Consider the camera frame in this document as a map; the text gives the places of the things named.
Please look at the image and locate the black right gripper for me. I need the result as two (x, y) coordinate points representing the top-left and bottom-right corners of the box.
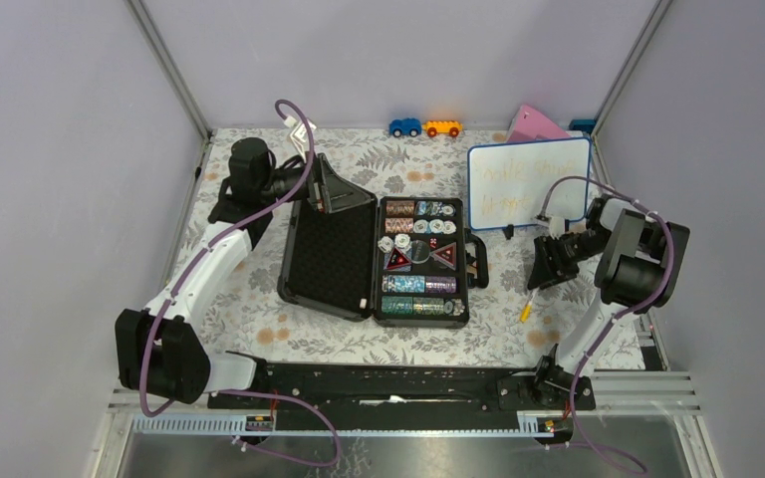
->
(527, 228), (610, 293)

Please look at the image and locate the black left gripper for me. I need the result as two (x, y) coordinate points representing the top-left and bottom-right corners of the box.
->
(258, 150), (370, 213)

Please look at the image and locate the blue framed whiteboard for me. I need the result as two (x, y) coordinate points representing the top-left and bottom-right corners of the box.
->
(467, 136), (592, 230)

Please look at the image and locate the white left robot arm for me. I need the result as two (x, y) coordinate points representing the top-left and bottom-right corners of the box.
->
(115, 137), (375, 409)

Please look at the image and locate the red triangle all-in marker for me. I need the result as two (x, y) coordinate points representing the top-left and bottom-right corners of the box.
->
(383, 248), (413, 272)

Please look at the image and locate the black poker chip case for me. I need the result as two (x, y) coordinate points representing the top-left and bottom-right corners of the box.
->
(277, 196), (490, 329)

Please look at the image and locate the clear dealer button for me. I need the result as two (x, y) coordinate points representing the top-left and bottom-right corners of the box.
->
(409, 240), (431, 265)

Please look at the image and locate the blue toy car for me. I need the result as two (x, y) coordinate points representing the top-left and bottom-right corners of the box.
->
(388, 118), (423, 137)

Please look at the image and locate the orange toy car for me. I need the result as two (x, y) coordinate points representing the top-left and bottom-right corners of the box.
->
(422, 120), (463, 137)

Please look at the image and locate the floral table cloth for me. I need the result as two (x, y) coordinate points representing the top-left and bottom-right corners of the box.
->
(199, 128), (596, 367)

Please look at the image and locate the pink box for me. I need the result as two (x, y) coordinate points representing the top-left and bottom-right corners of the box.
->
(505, 104), (570, 143)

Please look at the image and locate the blue block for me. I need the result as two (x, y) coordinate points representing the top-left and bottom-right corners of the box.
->
(568, 119), (597, 134)

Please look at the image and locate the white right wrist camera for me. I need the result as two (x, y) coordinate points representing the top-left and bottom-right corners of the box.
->
(535, 213), (567, 239)

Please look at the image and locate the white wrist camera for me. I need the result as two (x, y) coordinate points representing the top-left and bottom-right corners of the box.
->
(535, 213), (567, 239)
(283, 116), (317, 156)

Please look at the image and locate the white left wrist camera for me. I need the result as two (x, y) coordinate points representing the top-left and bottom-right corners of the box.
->
(283, 116), (317, 156)

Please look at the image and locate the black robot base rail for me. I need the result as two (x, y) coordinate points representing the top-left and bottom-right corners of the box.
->
(207, 358), (596, 432)

